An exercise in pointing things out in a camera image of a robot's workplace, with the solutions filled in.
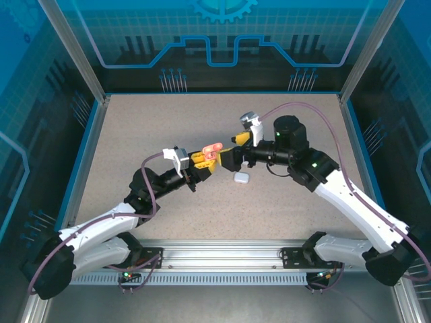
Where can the pink earbud charging case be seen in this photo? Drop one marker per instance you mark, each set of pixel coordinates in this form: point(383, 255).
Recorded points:
point(212, 148)

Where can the white earbud charging case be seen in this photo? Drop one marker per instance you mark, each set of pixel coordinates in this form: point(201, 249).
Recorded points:
point(241, 177)

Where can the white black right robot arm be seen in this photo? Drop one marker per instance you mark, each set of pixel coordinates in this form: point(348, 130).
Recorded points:
point(353, 202)

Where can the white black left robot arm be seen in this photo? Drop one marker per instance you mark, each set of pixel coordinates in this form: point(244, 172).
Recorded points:
point(101, 225)

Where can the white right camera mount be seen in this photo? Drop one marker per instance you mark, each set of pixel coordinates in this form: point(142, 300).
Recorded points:
point(257, 134)

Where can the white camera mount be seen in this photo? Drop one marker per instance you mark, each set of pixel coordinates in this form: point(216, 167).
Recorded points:
point(168, 154)
point(257, 134)

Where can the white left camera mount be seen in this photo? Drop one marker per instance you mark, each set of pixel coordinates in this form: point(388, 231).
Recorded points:
point(168, 154)

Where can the aluminium table edge rail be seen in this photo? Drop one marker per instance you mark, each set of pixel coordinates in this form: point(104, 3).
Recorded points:
point(355, 134)
point(95, 134)

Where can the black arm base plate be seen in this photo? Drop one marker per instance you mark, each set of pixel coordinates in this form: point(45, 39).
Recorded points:
point(289, 259)
point(151, 252)

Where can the aluminium mounting rail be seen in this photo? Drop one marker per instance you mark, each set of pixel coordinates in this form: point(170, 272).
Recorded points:
point(222, 254)

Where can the aluminium enclosure post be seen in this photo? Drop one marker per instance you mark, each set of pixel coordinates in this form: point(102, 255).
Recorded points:
point(363, 57)
point(82, 57)

